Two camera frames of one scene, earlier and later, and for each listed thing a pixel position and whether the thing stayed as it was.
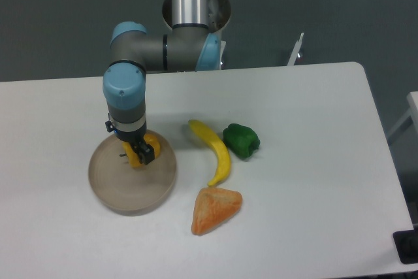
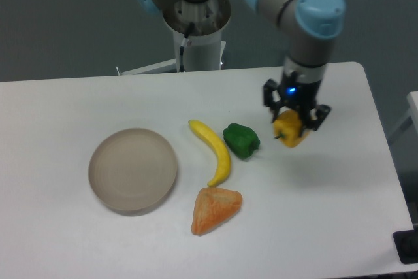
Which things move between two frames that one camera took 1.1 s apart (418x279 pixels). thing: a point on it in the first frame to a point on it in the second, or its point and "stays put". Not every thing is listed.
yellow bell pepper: (132, 155) to (287, 127)
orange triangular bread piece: (213, 206) stays put
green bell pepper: (242, 140) stays put
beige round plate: (124, 189) stays put
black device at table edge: (407, 246) stays put
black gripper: (146, 152) to (300, 95)
